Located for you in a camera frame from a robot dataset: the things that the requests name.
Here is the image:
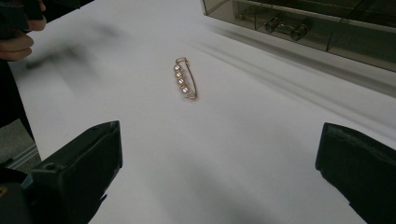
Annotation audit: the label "dark metal cufflinks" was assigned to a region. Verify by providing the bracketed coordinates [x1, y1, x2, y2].
[263, 16, 315, 42]

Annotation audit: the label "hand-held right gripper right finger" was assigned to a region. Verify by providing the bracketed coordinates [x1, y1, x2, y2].
[315, 122, 396, 224]

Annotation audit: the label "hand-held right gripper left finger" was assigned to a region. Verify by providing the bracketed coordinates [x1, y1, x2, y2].
[30, 120, 123, 224]

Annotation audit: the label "clear acrylic jewelry box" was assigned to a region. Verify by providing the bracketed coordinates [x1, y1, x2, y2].
[200, 0, 396, 73]

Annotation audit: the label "gold pearl brooch pin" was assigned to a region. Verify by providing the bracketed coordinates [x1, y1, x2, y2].
[173, 56, 199, 102]

